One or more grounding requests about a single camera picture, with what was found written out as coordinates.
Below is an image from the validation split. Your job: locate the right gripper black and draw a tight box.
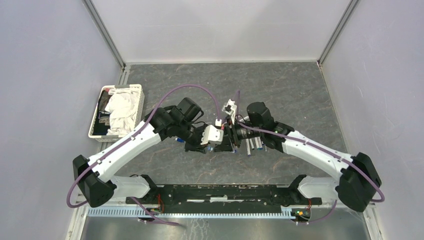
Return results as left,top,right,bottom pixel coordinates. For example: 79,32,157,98
213,117,263,153

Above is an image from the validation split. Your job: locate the black gel pen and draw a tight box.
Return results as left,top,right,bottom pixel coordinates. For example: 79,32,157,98
254,138,261,150

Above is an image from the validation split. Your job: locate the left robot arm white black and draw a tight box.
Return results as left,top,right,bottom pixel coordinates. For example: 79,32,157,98
72,97,204,208

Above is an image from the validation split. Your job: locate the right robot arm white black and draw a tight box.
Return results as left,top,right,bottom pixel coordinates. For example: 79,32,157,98
201,100,386,212

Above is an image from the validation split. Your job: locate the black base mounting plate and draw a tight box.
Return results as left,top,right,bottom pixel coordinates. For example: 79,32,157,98
138,184,323,214

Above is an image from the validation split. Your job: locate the white crumpled cloth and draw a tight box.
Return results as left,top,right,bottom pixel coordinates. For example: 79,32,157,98
105,88,140,136

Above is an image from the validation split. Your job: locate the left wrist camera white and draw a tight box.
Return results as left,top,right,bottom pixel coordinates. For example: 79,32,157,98
200,119,224,146

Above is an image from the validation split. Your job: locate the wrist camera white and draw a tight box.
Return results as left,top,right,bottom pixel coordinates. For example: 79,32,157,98
222,99,238,123
200,119,224,146

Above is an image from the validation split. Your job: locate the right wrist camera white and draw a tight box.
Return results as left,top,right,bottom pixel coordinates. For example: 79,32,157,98
222,99,238,123

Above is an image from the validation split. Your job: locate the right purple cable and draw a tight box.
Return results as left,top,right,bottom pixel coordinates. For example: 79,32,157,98
233,90,386,225

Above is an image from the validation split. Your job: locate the white slotted cable duct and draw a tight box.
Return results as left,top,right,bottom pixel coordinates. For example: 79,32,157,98
86,206,299,220

